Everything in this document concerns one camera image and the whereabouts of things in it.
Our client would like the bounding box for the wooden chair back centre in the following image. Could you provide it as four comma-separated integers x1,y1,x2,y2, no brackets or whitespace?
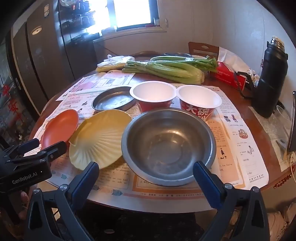
132,51,162,58

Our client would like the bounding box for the clear glass cup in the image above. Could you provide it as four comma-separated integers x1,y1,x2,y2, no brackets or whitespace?
268,105,292,144

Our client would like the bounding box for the pink printed newspaper sheet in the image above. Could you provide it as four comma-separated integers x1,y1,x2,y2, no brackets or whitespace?
55,71,136,101

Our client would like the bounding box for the red paper noodle bowl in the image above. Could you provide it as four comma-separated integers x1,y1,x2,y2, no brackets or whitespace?
176,85,222,122

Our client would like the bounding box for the window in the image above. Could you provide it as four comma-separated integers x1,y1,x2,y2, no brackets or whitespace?
102,0,160,30

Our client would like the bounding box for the person's left hand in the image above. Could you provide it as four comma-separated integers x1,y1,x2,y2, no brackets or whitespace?
18,191,30,220

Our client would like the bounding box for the red tissue box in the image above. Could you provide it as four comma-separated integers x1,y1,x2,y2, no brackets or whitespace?
209,47,255,91

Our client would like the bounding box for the large printed newspaper sheet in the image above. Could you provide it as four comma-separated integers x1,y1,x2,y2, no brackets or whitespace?
23,85,270,210

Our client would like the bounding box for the black thermos flask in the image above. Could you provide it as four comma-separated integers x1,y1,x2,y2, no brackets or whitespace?
252,36,289,118

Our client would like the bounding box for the large steel bowl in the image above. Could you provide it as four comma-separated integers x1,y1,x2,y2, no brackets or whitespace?
121,108,217,187

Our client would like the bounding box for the glass door with red decals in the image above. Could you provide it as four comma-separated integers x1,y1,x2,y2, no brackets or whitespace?
0,44,30,144

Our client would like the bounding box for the wooden chair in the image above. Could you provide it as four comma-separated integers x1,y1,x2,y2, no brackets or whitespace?
132,51,162,58
188,42,220,58

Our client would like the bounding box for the orange plate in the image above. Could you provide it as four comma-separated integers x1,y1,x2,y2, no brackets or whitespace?
41,109,79,151

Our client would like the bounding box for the red bead string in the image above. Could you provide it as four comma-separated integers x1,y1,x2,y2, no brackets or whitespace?
274,160,296,189

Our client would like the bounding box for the yellow shell-shaped plate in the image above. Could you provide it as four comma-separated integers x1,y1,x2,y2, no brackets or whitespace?
69,109,133,171

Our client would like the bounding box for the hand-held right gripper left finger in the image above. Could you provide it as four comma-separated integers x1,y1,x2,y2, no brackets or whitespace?
24,161,100,241

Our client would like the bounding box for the black wire rack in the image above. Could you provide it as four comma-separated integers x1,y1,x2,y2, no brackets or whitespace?
58,0,102,44

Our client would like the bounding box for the white bowl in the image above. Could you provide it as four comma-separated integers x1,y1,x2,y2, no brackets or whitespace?
129,81,176,114

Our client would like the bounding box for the grey refrigerator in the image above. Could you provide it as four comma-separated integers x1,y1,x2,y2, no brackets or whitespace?
10,0,77,116

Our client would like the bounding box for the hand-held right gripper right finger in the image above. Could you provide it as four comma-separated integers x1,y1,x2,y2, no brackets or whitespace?
193,161,271,241

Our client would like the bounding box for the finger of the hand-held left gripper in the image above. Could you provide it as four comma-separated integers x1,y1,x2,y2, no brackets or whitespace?
7,141,67,164
1,138,40,159

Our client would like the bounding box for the plastic bag of yellow noodles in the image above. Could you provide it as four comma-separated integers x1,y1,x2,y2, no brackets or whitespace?
96,55,134,73

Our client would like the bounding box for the shallow steel plate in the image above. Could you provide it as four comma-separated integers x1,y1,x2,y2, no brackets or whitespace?
92,86,137,112

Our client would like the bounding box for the plastic-wrapped celery bunch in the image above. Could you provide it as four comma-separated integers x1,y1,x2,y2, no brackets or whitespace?
150,56,219,71

